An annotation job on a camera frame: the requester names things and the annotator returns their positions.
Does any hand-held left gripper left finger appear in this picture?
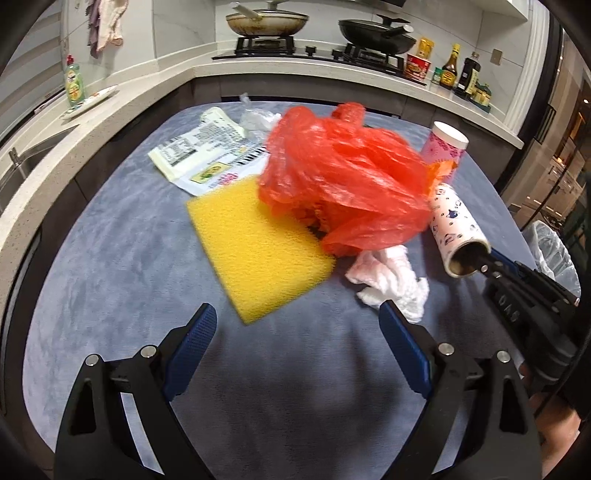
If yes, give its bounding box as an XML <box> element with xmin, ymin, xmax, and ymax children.
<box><xmin>54</xmin><ymin>303</ymin><xmax>218</xmax><ymax>480</ymax></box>

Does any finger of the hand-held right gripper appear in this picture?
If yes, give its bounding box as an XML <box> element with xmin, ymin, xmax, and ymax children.
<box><xmin>475</xmin><ymin>258</ymin><xmax>514</xmax><ymax>282</ymax></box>
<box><xmin>489</xmin><ymin>248</ymin><xmax>532</xmax><ymax>278</ymax></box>

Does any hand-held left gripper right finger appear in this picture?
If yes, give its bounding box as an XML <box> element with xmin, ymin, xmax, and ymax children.
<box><xmin>379</xmin><ymin>299</ymin><xmax>543</xmax><ymax>480</ymax></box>

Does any trash bin with white liner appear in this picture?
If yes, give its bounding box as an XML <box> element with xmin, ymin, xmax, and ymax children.
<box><xmin>524</xmin><ymin>220</ymin><xmax>581</xmax><ymax>301</ymax></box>

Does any white patterned paper cup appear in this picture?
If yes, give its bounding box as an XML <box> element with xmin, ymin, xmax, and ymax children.
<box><xmin>427</xmin><ymin>182</ymin><xmax>492</xmax><ymax>278</ymax></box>

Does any white paper towel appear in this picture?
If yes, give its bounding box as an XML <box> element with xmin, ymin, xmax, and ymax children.
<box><xmin>345</xmin><ymin>244</ymin><xmax>430</xmax><ymax>324</ymax></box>

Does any yellow sponge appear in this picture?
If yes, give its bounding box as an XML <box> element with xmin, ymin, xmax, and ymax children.
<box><xmin>186</xmin><ymin>175</ymin><xmax>337</xmax><ymax>325</ymax></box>

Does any pink patterned paper cup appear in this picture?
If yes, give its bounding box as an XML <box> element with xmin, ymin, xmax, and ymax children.
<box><xmin>420</xmin><ymin>121</ymin><xmax>469</xmax><ymax>185</ymax></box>

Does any red plastic bag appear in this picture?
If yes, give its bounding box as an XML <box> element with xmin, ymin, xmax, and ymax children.
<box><xmin>257</xmin><ymin>102</ymin><xmax>458</xmax><ymax>257</ymax></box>

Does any white printed plastic package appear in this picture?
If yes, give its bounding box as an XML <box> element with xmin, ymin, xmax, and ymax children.
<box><xmin>148</xmin><ymin>107</ymin><xmax>271</xmax><ymax>195</ymax></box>

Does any clear plastic bag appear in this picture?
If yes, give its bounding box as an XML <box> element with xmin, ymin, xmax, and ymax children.
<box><xmin>238</xmin><ymin>92</ymin><xmax>282</xmax><ymax>139</ymax></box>

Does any person's right hand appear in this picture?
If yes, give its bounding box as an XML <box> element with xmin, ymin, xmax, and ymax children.
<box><xmin>519</xmin><ymin>360</ymin><xmax>583</xmax><ymax>462</ymax></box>

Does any grey-blue table cloth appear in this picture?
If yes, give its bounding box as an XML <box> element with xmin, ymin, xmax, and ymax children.
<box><xmin>22</xmin><ymin>102</ymin><xmax>539</xmax><ymax>472</ymax></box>

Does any black framed glass door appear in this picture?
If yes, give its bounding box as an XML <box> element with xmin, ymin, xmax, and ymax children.
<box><xmin>531</xmin><ymin>23</ymin><xmax>591</xmax><ymax>232</ymax></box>

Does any seasoning jar set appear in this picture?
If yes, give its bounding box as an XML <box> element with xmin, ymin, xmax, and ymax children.
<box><xmin>471</xmin><ymin>83</ymin><xmax>492</xmax><ymax>114</ymax></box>

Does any dark soy sauce bottle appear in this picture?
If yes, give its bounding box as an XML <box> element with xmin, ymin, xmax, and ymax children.
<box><xmin>455</xmin><ymin>52</ymin><xmax>482</xmax><ymax>99</ymax></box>

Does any brown sauce bottle yellow cap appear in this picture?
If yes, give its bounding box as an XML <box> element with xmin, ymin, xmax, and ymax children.
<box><xmin>438</xmin><ymin>44</ymin><xmax>462</xmax><ymax>89</ymax></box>

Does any red instant noodle cup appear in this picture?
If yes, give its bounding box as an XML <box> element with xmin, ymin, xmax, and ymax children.
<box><xmin>405</xmin><ymin>52</ymin><xmax>432</xmax><ymax>80</ymax></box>

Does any steel kitchen sink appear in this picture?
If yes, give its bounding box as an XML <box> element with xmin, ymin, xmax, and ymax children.
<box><xmin>0</xmin><ymin>124</ymin><xmax>77</xmax><ymax>213</ymax></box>

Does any white kitchen counter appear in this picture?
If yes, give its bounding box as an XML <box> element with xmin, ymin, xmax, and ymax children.
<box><xmin>0</xmin><ymin>39</ymin><xmax>527</xmax><ymax>241</ymax></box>

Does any black wok with lid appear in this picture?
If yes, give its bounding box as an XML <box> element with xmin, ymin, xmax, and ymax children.
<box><xmin>338</xmin><ymin>14</ymin><xmax>417</xmax><ymax>54</ymax></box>

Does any white patterned plate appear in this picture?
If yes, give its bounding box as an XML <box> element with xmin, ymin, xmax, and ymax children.
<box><xmin>61</xmin><ymin>85</ymin><xmax>120</xmax><ymax>121</ymax></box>

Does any green dish soap bottle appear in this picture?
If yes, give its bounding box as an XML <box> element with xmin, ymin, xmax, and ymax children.
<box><xmin>65</xmin><ymin>54</ymin><xmax>87</xmax><ymax>109</ymax></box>

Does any black gas stove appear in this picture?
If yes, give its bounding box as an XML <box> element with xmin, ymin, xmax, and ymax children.
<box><xmin>211</xmin><ymin>37</ymin><xmax>428</xmax><ymax>84</ymax></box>

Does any window blind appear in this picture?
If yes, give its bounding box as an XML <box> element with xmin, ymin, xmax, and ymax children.
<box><xmin>0</xmin><ymin>28</ymin><xmax>65</xmax><ymax>139</ymax></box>

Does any beige wok with lid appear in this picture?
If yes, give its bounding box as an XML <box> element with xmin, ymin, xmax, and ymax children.
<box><xmin>225</xmin><ymin>0</ymin><xmax>310</xmax><ymax>37</ymax></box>

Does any purple hanging cloth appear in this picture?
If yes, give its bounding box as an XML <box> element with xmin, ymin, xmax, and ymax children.
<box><xmin>87</xmin><ymin>0</ymin><xmax>102</xmax><ymax>58</ymax></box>

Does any pink hanging cloth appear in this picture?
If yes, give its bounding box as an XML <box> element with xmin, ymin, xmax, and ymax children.
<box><xmin>96</xmin><ymin>0</ymin><xmax>130</xmax><ymax>51</ymax></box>

